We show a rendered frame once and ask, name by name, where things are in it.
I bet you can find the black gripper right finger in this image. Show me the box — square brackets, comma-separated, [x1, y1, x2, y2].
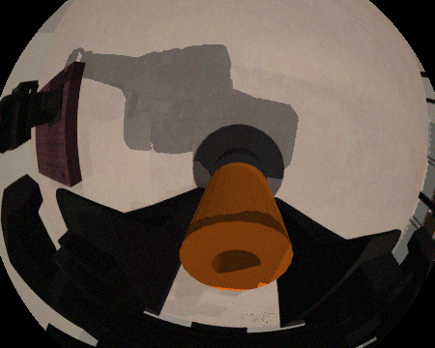
[275, 197, 400, 328]

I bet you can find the orange knob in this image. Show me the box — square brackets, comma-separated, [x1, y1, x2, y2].
[179, 162, 294, 291]

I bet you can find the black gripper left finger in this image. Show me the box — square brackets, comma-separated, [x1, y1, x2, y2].
[55, 187, 205, 316]

